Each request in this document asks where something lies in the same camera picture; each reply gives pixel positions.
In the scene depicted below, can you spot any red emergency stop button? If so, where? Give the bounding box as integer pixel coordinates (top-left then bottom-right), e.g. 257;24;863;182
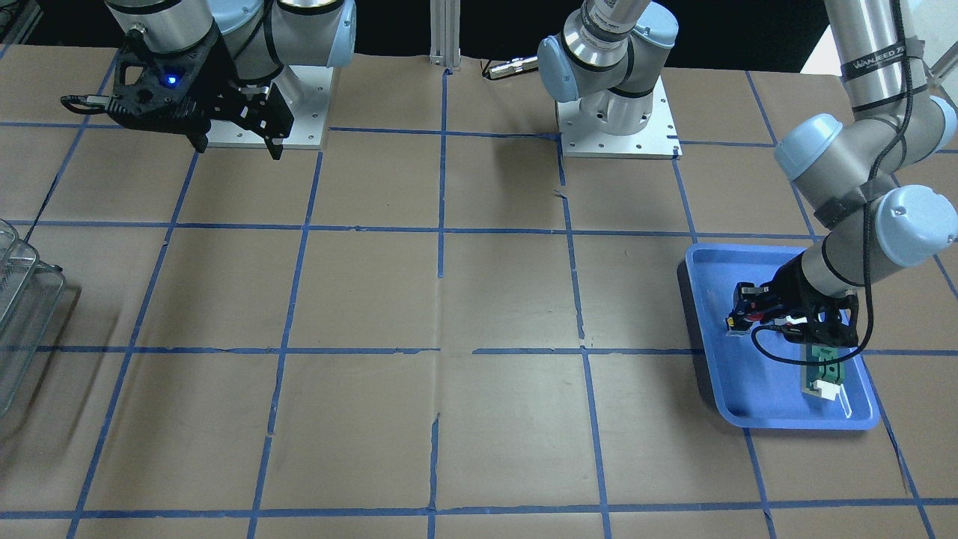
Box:
725;298;787;335

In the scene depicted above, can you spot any blue plastic tray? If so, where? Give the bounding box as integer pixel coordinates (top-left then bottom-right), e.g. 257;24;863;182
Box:
677;243;880;430

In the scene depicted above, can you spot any green terminal block module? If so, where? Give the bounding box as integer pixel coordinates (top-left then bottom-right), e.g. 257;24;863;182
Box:
800;344;845;401

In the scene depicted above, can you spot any silver cable connector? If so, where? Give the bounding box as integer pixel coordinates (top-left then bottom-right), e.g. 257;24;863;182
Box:
481;55;538;81

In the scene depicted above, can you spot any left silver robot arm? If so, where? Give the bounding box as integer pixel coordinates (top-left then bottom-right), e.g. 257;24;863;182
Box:
537;1;956;348

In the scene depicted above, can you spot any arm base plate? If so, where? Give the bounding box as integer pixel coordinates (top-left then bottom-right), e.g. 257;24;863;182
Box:
207;65;338;150
555;78;683;159

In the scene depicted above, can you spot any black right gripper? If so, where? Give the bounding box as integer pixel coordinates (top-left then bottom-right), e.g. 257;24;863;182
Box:
105;24;294;161

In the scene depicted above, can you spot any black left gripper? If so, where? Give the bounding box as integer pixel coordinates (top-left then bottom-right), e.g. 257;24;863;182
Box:
733;262;859;348

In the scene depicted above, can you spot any white red circuit breaker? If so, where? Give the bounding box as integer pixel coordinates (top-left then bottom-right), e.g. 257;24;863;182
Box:
772;314;808;328

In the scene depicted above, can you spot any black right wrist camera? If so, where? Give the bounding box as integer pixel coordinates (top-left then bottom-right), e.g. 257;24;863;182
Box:
59;47;189;127

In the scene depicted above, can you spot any aluminium frame post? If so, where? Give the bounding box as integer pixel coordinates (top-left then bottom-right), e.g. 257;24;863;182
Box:
429;0;461;71

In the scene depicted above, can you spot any wire mesh shelf basket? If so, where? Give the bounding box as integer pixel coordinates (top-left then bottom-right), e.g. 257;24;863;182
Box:
1;221;66;416

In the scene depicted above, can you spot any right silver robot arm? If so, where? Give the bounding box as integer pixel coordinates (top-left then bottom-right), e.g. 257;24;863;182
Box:
99;1;357;160

